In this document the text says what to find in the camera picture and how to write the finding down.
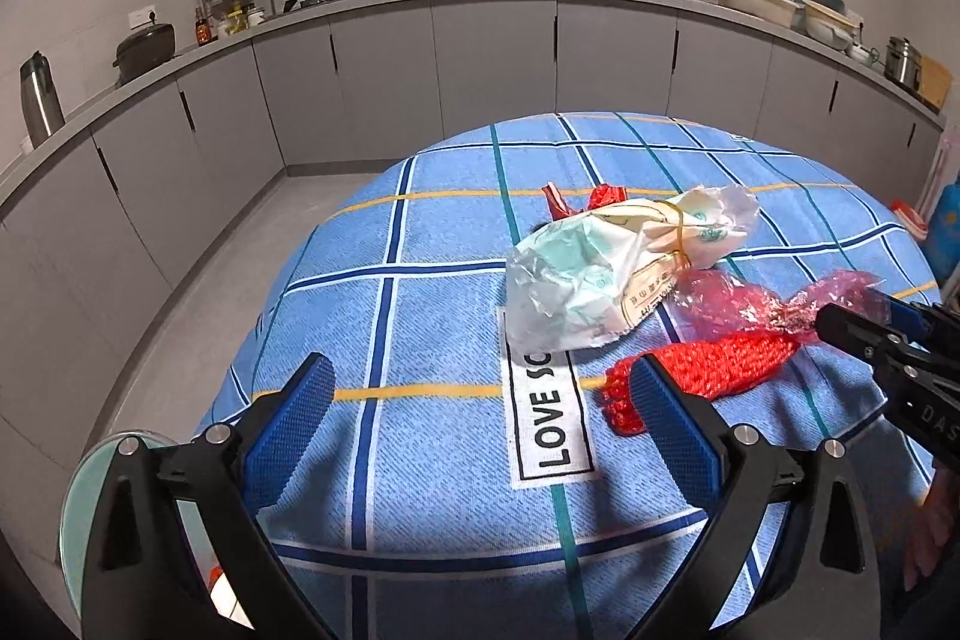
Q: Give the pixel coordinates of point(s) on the grey kitchen counter cabinets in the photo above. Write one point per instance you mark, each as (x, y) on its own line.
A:
(487, 55)

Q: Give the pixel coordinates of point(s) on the white wall socket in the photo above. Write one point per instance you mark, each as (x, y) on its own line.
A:
(142, 16)

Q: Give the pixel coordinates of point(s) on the blue plaid tablecloth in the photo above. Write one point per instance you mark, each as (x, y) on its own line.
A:
(435, 340)

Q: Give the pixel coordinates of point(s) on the steel thermos jug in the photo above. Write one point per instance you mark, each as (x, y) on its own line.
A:
(41, 100)

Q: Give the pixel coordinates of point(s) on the blue gas cylinder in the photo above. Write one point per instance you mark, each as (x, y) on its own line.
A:
(946, 220)

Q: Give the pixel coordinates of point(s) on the person's right hand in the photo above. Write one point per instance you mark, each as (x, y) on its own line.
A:
(926, 535)

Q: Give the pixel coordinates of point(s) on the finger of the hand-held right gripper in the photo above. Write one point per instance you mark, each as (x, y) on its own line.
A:
(847, 325)
(904, 311)

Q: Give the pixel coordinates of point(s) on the red mesh bag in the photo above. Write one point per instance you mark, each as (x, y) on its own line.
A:
(712, 362)

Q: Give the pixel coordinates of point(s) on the wooden cutting board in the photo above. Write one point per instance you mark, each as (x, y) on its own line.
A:
(936, 84)

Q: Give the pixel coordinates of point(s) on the cream plastic basin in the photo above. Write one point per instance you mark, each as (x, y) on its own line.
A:
(754, 6)

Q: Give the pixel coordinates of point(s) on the pale green round bin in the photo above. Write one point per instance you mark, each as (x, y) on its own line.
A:
(79, 505)

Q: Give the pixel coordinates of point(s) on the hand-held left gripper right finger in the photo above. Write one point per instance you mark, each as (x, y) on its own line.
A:
(675, 437)

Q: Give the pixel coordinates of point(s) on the pink plastic bag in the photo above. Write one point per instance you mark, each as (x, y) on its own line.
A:
(720, 302)

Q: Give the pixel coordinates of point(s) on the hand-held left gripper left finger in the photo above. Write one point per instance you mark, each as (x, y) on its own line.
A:
(289, 437)

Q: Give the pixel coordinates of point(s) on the white printed plastic bag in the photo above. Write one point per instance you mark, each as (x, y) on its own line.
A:
(592, 280)

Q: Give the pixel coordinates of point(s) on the steel pot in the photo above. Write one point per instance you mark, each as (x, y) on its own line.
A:
(904, 66)

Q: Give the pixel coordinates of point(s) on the red lidded jar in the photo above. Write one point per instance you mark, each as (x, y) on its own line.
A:
(907, 216)

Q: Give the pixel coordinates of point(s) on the small red wrapper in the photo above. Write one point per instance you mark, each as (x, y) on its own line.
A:
(556, 199)
(606, 196)

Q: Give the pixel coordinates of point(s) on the white basin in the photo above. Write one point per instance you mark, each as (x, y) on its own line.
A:
(829, 25)

